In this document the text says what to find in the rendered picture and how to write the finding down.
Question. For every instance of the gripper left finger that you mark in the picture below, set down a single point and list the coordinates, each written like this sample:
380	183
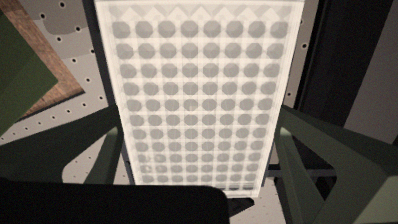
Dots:
41	157

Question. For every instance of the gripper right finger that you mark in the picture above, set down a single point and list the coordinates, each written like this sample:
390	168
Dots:
366	188

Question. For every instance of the white multiwell plate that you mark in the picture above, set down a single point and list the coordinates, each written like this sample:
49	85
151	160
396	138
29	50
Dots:
190	97

